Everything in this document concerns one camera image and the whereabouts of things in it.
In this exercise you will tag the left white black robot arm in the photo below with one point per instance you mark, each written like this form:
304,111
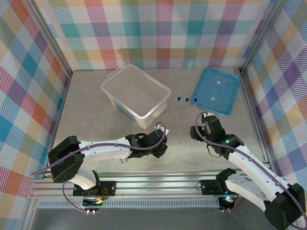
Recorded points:
105,151

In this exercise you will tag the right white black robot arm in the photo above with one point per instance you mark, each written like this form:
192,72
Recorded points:
249,165

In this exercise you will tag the blue plastic bin lid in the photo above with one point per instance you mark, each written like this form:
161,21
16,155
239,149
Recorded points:
211,88

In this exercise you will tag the clear plastic storage bin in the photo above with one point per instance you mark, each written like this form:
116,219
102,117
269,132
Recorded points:
134,93

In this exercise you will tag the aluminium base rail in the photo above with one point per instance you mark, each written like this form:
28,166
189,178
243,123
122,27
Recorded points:
156,184

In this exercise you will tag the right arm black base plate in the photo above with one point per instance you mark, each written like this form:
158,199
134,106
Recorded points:
208,187

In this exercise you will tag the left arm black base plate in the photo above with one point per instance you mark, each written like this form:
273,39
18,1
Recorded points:
110,188

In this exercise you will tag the aluminium frame side rail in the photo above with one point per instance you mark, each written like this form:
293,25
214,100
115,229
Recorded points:
245,87

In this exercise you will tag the aluminium frame post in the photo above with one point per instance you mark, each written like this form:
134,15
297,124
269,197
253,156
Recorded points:
261,36
49,36

